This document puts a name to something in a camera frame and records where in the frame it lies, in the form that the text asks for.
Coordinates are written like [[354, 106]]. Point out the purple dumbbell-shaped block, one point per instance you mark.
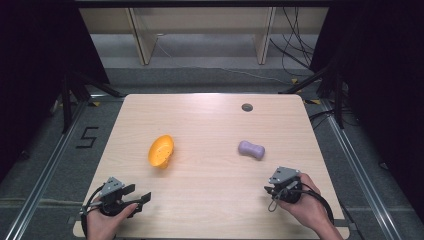
[[251, 149]]

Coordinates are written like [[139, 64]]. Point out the yellow black floor tape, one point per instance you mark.
[[312, 101], [295, 81]]

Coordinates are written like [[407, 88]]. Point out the black metal stand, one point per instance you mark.
[[328, 86], [71, 96]]

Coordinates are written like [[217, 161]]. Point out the aluminium floor rail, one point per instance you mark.
[[360, 166], [43, 173]]

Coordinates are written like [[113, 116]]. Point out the white desk leg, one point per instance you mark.
[[141, 36], [265, 36]]

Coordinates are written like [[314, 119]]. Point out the person's right hand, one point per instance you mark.
[[308, 206]]

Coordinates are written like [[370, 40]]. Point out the orange plastic bowl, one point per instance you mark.
[[160, 151]]

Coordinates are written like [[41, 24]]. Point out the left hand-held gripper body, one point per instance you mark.
[[111, 196]]

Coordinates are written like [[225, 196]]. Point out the black curtain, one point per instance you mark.
[[36, 66], [383, 83]]

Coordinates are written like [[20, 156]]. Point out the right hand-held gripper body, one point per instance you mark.
[[286, 185]]

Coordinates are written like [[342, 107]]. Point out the person's left hand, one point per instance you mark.
[[106, 222]]

